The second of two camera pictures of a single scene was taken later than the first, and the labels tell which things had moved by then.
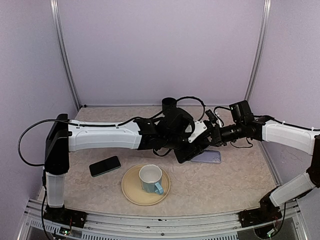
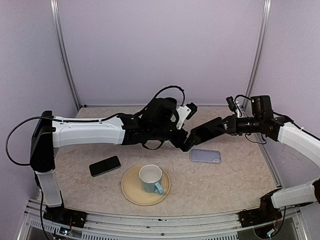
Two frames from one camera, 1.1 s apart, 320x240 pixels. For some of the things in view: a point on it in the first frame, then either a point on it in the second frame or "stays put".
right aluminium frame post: x=263 y=39 stays put
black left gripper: x=190 y=153 → x=178 y=142
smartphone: x=212 y=156 stays put
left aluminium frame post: x=54 y=4 stays put
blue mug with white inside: x=150 y=175 stays put
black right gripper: x=215 y=131 → x=232 y=120
